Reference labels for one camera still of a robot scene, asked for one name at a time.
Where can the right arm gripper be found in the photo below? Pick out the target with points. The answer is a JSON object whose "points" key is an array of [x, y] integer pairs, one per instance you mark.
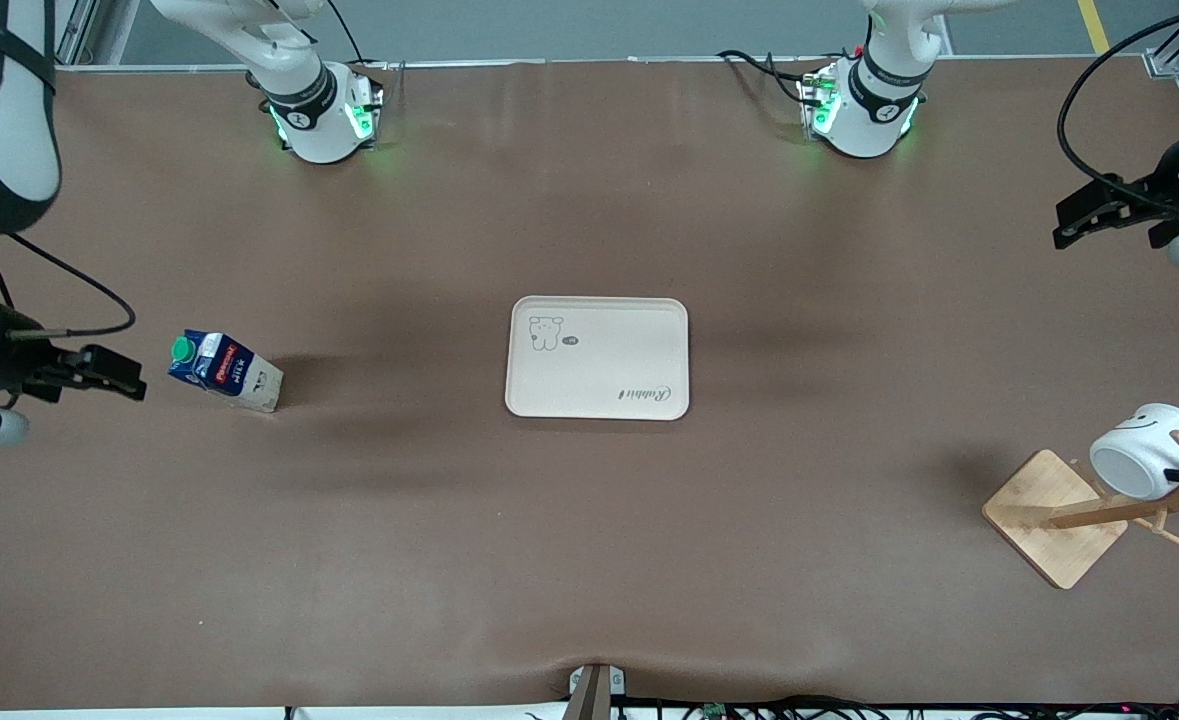
{"points": [[11, 362]]}

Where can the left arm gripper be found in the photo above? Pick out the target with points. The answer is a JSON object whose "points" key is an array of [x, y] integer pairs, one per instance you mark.
{"points": [[1152, 197]]}

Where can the blue milk carton green cap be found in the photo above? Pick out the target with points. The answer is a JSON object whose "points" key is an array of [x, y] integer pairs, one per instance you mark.
{"points": [[224, 372]]}

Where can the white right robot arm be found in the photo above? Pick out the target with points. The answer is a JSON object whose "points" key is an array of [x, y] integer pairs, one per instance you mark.
{"points": [[299, 90]]}

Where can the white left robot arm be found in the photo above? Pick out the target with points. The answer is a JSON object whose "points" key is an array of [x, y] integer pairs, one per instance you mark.
{"points": [[874, 100]]}

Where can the wooden cup rack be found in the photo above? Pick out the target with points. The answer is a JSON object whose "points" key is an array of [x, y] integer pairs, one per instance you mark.
{"points": [[1049, 515]]}

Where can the brown table cover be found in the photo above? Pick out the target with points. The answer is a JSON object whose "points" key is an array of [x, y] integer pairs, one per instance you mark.
{"points": [[449, 520]]}

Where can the beige plastic tray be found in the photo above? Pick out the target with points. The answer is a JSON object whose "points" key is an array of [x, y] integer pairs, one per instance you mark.
{"points": [[599, 360]]}

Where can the metal table edge bracket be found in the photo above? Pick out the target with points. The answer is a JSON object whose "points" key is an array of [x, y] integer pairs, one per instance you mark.
{"points": [[595, 692]]}

